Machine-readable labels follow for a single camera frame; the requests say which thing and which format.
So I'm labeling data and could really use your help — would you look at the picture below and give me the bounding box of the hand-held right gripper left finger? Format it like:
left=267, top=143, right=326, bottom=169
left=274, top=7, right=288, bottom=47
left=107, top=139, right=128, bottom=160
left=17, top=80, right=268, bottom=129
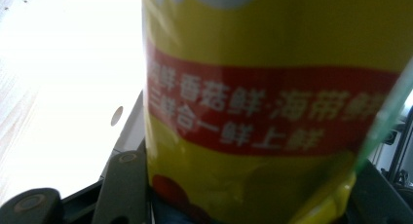
left=92, top=139, right=153, bottom=224

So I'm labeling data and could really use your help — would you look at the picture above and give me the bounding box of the yellow seasoning pouch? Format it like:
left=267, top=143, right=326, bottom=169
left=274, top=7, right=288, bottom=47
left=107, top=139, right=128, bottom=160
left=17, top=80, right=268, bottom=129
left=140, top=0, right=413, bottom=224

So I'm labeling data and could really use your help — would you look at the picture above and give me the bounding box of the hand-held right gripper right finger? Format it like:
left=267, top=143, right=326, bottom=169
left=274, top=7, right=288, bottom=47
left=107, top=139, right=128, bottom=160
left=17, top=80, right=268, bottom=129
left=345, top=160, right=413, bottom=224

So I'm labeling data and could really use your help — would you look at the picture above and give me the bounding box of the grey table grommet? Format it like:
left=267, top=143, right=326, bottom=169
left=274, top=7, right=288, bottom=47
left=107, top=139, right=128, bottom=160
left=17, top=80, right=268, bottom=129
left=110, top=105, right=125, bottom=127

